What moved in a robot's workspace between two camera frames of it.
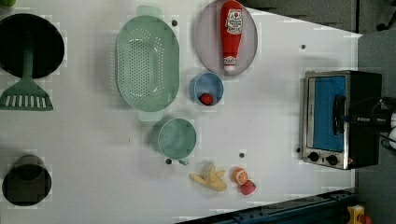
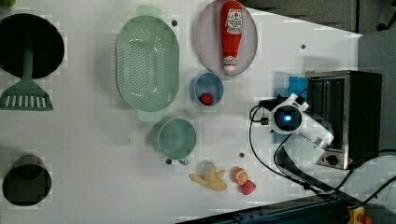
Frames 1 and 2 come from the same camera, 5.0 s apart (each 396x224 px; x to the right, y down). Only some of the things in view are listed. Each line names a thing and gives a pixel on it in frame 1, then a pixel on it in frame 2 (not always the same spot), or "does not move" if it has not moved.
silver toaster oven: x=328 y=98 does not move
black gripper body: x=373 y=114 → x=270 y=104
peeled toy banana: x=209 y=176 does not move
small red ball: x=206 y=99 does not move
